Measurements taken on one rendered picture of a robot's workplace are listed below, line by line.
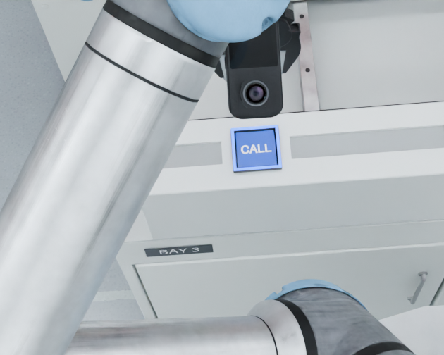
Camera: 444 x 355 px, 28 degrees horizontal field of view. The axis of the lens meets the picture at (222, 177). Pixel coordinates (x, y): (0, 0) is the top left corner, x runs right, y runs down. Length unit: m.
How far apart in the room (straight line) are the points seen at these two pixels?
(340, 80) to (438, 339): 0.38
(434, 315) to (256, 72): 0.48
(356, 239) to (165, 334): 0.47
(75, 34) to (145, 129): 1.35
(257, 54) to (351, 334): 0.29
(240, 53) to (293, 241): 0.48
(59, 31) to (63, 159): 1.33
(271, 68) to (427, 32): 0.58
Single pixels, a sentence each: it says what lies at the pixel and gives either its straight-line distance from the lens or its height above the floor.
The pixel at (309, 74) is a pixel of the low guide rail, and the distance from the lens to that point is 1.21.
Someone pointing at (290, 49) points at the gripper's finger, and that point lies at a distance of 0.83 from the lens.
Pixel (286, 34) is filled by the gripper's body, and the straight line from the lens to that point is 0.80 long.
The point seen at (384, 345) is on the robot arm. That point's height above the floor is 1.06.
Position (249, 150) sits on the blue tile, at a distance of 1.02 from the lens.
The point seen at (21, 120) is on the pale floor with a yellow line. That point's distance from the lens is 2.23.
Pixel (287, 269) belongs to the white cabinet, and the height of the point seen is 0.67.
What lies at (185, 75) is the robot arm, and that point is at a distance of 0.50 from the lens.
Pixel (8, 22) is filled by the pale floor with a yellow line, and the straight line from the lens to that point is 2.40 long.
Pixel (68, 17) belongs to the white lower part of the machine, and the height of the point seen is 0.45.
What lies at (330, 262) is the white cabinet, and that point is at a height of 0.69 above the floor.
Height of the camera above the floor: 1.88
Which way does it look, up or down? 65 degrees down
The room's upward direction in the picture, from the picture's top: 7 degrees counter-clockwise
